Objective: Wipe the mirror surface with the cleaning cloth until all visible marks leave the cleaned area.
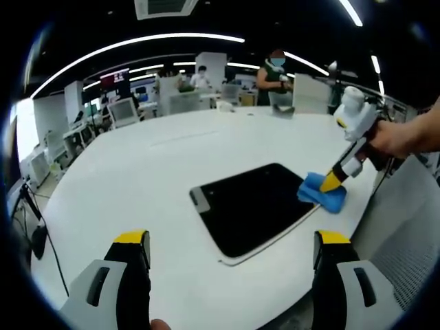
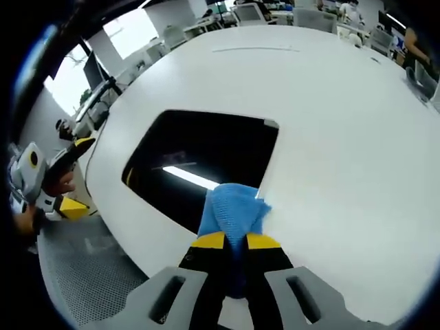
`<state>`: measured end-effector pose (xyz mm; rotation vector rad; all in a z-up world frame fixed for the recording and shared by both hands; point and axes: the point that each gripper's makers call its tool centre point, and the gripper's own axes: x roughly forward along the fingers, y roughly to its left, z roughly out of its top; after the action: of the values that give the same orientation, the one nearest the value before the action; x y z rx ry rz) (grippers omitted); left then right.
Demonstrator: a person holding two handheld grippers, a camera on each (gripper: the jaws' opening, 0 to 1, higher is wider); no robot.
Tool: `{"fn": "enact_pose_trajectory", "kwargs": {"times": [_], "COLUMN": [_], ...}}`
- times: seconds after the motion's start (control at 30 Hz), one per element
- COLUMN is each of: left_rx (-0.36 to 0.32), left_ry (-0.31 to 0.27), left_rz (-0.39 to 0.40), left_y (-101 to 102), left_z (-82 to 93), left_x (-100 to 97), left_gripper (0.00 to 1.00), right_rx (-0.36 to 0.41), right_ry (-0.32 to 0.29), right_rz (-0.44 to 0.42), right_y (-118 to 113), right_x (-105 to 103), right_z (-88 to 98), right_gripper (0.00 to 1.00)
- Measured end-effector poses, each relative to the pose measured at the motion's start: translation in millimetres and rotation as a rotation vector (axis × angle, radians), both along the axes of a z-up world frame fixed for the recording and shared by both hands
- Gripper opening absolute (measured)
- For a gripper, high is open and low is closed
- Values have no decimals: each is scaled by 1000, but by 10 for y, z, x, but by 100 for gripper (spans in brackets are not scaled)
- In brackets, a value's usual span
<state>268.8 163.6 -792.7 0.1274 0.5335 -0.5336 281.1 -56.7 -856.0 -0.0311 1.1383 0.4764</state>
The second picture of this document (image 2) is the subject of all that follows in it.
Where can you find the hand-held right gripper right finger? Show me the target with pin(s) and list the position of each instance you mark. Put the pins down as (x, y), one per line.
(271, 261)

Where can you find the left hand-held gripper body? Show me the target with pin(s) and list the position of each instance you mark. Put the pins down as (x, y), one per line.
(25, 175)

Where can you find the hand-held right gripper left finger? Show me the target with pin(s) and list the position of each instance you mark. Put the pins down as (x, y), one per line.
(203, 268)

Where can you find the blue cleaning cloth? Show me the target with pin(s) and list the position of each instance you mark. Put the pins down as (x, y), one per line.
(233, 209)

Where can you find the person's left hand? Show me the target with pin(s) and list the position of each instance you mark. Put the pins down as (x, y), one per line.
(63, 184)

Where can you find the small black white device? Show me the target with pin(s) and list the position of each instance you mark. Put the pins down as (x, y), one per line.
(63, 129)

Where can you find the grey laptop stand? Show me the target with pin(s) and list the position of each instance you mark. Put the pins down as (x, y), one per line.
(94, 99)

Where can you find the green plant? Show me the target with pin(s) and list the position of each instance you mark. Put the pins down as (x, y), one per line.
(85, 95)

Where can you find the grey mesh office chair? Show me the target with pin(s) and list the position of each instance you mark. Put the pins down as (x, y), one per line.
(86, 275)

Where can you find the black monitor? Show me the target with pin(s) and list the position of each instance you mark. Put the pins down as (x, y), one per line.
(92, 72)

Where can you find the white round object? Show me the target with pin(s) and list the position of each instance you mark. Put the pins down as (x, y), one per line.
(356, 40)

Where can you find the white cup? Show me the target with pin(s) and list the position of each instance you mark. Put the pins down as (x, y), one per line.
(343, 32)

